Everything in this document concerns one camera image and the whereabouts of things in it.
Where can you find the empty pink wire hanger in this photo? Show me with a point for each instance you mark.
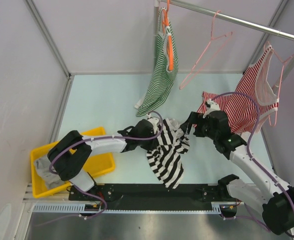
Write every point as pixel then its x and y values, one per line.
pixel 214 46

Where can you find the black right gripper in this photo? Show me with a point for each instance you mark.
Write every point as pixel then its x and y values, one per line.
pixel 194 117

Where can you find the orange plastic hanger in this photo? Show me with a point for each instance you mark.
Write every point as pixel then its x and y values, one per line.
pixel 169 41

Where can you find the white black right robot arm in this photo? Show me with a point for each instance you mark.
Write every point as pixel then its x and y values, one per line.
pixel 271 197

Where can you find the yellow plastic bin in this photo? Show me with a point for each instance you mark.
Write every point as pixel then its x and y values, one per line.
pixel 96 166

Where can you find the black white striped tank top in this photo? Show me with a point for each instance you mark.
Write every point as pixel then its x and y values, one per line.
pixel 165 159

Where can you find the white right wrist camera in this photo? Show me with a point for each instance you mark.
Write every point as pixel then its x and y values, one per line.
pixel 211 106

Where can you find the green white striped tank top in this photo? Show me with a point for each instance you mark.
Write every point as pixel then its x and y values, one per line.
pixel 162 80

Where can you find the grey cloth garment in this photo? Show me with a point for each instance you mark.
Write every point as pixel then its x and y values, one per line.
pixel 51 180

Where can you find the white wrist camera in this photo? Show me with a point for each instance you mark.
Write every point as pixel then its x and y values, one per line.
pixel 155 120
pixel 211 106

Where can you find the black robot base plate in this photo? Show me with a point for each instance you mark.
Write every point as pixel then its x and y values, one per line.
pixel 158 194

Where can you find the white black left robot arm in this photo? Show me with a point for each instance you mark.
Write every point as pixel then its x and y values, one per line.
pixel 68 157

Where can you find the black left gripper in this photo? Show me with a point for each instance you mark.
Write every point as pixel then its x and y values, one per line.
pixel 151 145

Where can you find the white slotted cable duct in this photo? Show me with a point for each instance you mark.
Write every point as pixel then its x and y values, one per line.
pixel 92 208

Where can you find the red white striped tank top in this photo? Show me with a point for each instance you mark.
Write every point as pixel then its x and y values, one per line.
pixel 227 103

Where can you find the metal clothes rail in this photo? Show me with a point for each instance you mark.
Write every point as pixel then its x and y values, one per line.
pixel 232 19

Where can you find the pink hanger under red top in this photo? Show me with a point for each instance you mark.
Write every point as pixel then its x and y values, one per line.
pixel 287 66

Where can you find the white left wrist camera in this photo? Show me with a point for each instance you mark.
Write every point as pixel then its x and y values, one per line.
pixel 155 120

